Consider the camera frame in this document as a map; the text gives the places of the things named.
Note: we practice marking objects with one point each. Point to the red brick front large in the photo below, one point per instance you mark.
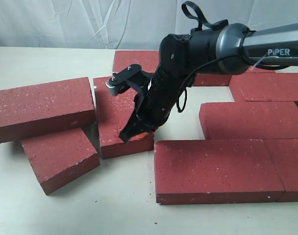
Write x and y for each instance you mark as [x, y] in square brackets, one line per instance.
[214, 172]

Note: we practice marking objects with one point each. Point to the light blue backdrop cloth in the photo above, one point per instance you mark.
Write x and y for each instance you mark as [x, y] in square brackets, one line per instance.
[125, 24]

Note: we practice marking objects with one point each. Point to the red brick with white chip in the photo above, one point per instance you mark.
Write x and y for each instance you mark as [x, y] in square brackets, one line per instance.
[113, 113]

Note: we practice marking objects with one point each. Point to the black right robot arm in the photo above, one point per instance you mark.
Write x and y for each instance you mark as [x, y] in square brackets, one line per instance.
[231, 49]

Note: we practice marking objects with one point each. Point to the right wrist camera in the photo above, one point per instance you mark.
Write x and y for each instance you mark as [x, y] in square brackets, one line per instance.
[131, 77]

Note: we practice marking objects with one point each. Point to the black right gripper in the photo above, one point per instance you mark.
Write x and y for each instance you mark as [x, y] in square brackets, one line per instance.
[153, 106]

